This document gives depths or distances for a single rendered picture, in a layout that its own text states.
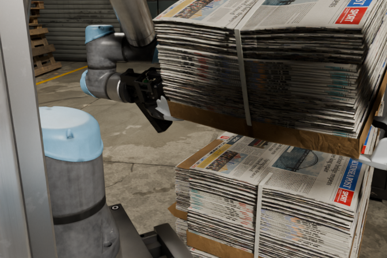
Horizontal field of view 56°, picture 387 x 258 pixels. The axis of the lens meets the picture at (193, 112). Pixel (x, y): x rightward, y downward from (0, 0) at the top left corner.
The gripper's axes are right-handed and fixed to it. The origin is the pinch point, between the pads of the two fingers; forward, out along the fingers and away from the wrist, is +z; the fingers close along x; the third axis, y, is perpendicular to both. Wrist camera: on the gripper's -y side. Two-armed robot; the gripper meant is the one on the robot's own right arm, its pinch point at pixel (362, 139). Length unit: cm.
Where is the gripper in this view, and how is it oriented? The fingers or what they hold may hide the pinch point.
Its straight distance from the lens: 70.8
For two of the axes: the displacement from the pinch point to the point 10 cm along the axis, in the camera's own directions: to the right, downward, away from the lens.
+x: -5.4, 5.6, -6.3
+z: -8.2, -1.6, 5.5
